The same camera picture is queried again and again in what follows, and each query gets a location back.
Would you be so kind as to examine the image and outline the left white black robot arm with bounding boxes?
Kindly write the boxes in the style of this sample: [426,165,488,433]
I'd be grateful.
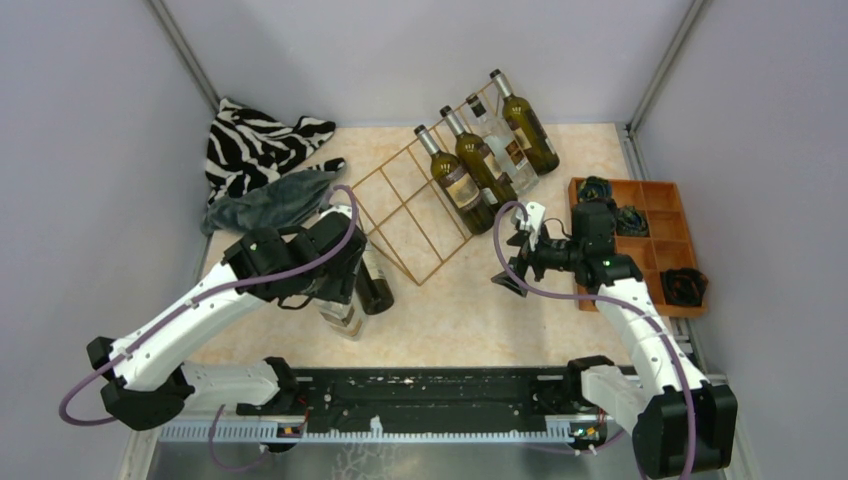
[87,205,367,431]

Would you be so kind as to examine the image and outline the brown wine bottle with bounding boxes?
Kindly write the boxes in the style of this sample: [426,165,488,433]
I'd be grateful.
[414,125,494,235]

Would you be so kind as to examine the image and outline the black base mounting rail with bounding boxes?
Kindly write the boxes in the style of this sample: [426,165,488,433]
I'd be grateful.
[228,365,631,446]

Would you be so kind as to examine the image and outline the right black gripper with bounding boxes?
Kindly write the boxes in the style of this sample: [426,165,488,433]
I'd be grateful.
[492,222,583,296]

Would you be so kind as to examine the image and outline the dark bottle leaning on rack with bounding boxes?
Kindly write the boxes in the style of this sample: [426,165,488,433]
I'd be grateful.
[355,243,395,316]

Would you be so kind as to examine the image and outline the wooden compartment tray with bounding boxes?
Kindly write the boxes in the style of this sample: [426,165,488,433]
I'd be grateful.
[609,179,707,318]

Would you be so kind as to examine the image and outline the grey plush cloth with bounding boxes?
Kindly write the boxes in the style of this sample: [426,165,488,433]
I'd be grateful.
[200,157,347,235]

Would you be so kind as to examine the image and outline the black rolled belt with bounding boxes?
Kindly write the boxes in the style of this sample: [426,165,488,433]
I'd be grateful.
[660,267,709,308]

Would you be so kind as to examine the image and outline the gold wire wine rack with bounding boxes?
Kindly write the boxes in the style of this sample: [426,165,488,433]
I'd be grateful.
[347,70,553,287]

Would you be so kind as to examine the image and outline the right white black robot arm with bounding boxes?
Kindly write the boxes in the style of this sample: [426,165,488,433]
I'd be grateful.
[492,201,738,479]

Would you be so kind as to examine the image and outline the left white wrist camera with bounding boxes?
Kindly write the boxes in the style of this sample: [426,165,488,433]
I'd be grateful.
[322,204,359,228]

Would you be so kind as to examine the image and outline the olive green wine bottle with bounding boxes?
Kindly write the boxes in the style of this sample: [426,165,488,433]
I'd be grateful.
[489,69,560,176]

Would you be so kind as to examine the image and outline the dark bottle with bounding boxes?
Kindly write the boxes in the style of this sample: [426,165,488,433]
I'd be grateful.
[355,243,395,316]
[440,105,518,212]

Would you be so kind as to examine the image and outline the dark rolled tie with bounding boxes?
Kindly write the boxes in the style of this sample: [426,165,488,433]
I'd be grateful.
[616,205,650,237]

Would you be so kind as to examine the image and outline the clear square liquor bottle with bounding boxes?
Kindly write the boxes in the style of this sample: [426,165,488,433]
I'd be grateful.
[466,94,539,197]

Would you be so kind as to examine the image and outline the yellow patterned rolled tie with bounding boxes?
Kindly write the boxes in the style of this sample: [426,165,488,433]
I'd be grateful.
[577,176,616,206]

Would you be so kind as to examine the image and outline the zebra striped cloth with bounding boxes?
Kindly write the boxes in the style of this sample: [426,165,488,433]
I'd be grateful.
[205,97,337,205]

